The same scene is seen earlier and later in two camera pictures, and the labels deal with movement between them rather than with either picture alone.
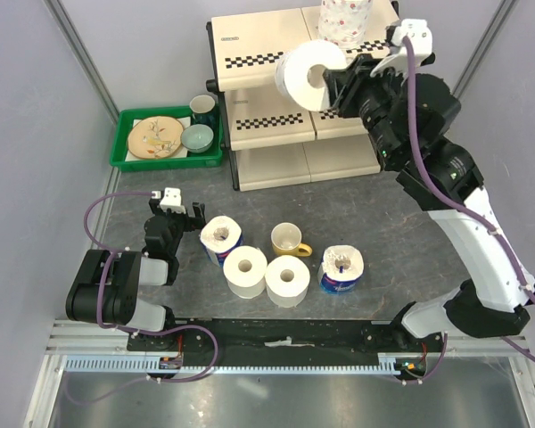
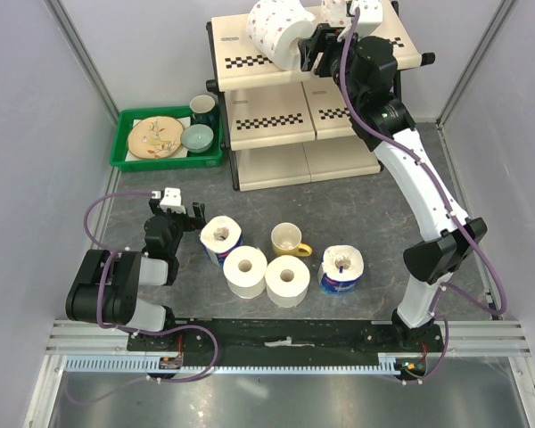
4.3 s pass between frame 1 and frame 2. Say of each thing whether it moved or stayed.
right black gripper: moved
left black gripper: stayed
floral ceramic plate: stayed
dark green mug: stayed
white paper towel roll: moved
